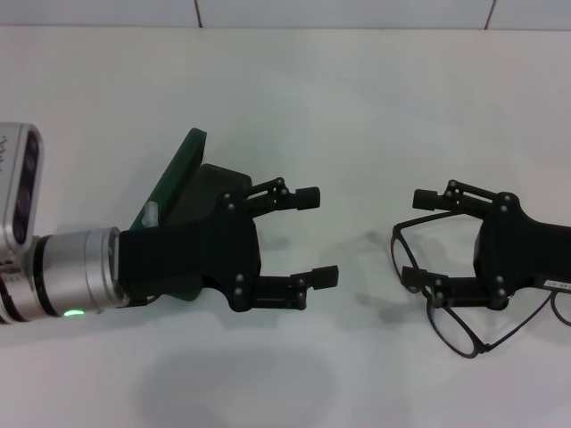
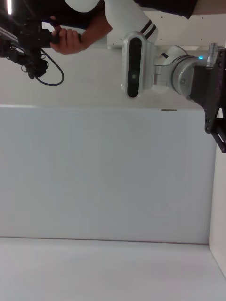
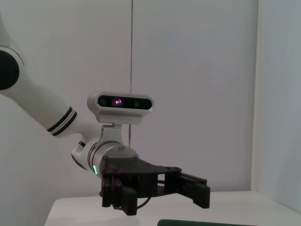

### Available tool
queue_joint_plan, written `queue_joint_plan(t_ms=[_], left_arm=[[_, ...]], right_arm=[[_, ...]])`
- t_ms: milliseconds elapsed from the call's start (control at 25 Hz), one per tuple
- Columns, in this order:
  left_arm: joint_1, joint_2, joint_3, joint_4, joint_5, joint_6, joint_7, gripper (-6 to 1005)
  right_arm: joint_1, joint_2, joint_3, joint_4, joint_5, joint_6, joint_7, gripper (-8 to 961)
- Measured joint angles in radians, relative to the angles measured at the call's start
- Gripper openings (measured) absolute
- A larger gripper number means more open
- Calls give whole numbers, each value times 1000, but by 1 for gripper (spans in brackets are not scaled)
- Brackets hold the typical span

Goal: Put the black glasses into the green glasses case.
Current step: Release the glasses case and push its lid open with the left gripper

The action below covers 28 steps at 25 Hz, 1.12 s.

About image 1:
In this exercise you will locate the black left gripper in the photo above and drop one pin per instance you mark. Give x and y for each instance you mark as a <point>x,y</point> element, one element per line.
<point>178,254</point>

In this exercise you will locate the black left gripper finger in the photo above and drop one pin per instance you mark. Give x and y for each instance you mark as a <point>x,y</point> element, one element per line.
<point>325,275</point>

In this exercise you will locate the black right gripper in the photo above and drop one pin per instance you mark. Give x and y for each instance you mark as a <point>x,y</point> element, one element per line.
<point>517,249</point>

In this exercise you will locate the black glasses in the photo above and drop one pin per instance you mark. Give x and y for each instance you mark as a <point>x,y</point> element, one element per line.
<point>485,346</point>

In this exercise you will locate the green glasses case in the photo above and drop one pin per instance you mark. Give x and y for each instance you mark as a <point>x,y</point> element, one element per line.
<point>183,160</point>

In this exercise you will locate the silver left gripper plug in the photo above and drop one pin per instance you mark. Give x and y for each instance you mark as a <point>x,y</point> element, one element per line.
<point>150,215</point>

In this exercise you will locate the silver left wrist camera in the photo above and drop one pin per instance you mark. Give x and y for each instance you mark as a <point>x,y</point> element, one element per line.
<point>20,178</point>

